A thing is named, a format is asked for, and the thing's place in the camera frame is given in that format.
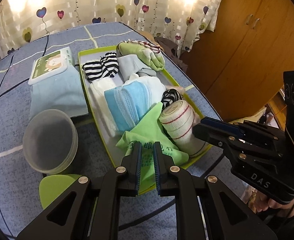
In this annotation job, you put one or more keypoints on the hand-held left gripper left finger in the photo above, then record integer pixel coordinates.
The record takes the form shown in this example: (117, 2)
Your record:
(137, 170)

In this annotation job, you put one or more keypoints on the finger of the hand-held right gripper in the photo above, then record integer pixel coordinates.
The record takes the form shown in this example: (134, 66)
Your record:
(219, 124)
(209, 135)

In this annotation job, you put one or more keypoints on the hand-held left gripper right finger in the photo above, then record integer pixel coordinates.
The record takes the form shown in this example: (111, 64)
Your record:
(158, 170)

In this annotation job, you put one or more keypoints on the beige bandage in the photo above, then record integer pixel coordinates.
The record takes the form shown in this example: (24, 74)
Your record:
(179, 125)

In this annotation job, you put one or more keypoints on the lime green printed cleaning cloth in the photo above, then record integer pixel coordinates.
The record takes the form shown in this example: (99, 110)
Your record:
(147, 132)

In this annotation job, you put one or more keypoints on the small black white striped sock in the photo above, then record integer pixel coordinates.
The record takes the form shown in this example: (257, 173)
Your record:
(170, 98)

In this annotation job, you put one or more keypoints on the blue face masks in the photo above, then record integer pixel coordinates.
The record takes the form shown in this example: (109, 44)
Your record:
(127, 100)

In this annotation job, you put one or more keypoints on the white towel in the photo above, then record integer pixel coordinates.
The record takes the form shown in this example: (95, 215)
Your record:
(99, 97)

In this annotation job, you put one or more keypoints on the grey glove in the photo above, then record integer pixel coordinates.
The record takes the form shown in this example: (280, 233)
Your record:
(148, 72)

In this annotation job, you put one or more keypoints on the light grey cloth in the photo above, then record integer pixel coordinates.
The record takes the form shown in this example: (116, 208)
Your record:
(128, 66)

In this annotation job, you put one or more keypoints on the large black white striped sock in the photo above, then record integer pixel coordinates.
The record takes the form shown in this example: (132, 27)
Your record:
(94, 71)

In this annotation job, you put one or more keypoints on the green towel with patterned trim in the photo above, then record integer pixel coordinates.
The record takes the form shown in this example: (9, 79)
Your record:
(137, 52)

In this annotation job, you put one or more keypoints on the green edged box tray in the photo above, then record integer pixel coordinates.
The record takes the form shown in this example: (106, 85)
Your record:
(83, 62)

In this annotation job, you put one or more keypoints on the person's right hand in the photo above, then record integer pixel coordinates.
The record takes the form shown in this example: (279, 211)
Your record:
(274, 203)

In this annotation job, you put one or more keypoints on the wooden wardrobe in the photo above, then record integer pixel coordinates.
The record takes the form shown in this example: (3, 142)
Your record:
(236, 55)

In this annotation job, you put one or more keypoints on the green plastic jar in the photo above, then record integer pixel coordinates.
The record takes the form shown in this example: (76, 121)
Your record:
(59, 187)

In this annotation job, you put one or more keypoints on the dark brown cloth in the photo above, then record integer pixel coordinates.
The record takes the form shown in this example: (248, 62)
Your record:
(171, 50)

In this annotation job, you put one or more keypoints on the clear plastic container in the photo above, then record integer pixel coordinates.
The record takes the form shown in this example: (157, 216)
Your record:
(49, 142)

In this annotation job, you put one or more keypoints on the light blue wet wipes pack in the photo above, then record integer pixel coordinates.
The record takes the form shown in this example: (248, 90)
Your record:
(54, 90)

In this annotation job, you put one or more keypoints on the blue checked bed sheet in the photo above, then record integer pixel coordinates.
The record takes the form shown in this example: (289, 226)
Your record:
(9, 110)

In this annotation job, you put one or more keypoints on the heart print curtain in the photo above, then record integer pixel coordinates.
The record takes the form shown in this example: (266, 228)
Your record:
(99, 0)

